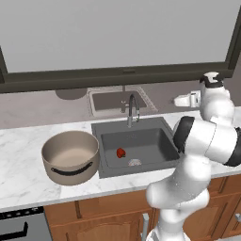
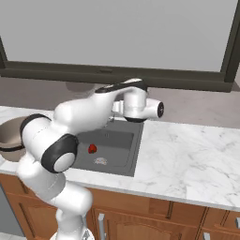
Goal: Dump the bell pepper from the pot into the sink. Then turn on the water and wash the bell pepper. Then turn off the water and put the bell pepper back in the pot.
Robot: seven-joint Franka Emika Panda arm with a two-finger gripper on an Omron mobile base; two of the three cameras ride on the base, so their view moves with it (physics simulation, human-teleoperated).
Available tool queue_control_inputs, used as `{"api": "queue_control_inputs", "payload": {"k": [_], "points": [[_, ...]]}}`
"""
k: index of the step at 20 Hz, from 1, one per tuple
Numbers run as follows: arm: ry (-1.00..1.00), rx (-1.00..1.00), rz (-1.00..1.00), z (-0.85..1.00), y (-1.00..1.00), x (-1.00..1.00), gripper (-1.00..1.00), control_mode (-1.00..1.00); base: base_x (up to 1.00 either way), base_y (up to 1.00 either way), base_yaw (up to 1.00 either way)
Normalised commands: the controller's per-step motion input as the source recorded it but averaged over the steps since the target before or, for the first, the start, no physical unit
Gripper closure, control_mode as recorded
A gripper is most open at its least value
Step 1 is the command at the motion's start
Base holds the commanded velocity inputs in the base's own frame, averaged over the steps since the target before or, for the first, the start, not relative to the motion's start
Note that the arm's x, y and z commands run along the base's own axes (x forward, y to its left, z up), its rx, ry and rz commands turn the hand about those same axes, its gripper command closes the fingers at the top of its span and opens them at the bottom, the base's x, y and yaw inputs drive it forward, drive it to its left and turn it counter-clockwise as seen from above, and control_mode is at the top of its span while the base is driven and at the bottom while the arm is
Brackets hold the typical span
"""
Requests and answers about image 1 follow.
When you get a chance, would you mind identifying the dark metal tap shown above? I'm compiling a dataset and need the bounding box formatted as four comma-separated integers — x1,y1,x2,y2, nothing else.
126,93,141,129

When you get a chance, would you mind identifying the beige pot with black handle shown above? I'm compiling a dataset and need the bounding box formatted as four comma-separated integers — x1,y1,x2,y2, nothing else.
40,130,101,187

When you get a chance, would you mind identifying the silver sink drain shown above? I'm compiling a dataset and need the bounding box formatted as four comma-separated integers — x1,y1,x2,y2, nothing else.
127,158,142,168

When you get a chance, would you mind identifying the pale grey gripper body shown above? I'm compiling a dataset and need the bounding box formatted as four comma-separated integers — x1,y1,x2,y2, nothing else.
173,93,191,108

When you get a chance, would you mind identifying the wooden drawer front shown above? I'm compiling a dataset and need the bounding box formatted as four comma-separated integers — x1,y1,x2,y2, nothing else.
42,189,155,222
206,174,241,197

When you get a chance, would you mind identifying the black dishwasher handle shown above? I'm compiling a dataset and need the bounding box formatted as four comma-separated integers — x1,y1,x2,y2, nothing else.
0,221,29,240

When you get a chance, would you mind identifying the red bell pepper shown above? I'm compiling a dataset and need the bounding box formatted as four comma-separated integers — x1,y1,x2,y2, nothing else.
116,147,127,159

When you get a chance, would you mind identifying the dark framed window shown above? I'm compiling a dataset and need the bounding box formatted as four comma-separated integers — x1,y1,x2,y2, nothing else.
0,0,241,94

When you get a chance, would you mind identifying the wooden cupboard door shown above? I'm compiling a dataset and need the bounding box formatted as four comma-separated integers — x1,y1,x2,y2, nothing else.
182,197,241,241
46,211,155,241

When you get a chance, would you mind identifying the dark grey sink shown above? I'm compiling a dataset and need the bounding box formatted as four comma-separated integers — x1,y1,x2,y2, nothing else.
90,116,186,180

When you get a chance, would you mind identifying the grey dishwasher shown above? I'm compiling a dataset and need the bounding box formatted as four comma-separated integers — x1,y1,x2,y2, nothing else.
0,205,53,241

